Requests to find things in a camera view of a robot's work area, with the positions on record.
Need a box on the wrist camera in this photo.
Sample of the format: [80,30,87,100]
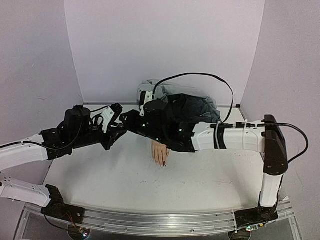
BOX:
[139,90,154,117]
[100,103,123,134]

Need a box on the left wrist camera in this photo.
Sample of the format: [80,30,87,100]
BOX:
[100,103,123,134]

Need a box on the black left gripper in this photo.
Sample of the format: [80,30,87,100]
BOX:
[72,117,128,152]

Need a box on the mannequin hand with long nails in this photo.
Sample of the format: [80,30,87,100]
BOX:
[151,140,170,167]

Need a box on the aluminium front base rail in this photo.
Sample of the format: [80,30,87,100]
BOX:
[14,200,302,240]

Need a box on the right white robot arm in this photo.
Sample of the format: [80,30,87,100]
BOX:
[119,100,289,208]

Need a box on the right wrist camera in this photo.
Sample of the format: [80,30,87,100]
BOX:
[139,90,154,117]

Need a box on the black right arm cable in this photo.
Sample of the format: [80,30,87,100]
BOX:
[152,72,236,125]

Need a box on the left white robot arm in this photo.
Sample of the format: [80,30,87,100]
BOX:
[0,103,127,219]

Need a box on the grey and black jacket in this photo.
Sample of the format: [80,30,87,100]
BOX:
[137,79,221,124]

